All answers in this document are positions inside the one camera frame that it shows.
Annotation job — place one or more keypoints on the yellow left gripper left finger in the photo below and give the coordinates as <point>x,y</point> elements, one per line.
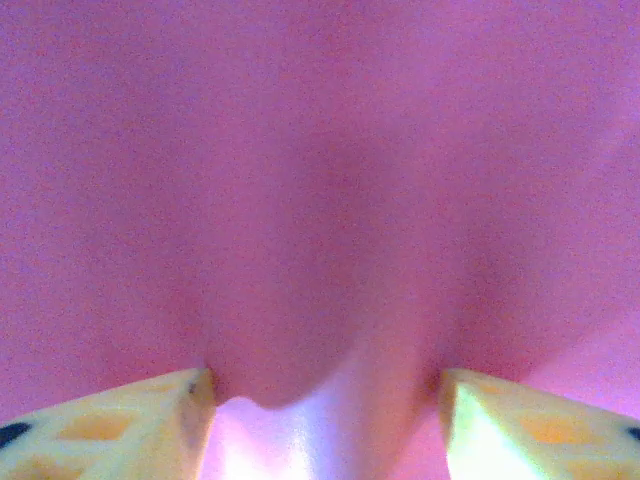
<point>100,440</point>

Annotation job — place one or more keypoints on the red cloth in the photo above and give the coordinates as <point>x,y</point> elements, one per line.
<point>320,175</point>

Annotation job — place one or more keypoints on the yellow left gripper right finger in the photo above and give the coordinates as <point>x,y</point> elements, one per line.
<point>525,440</point>

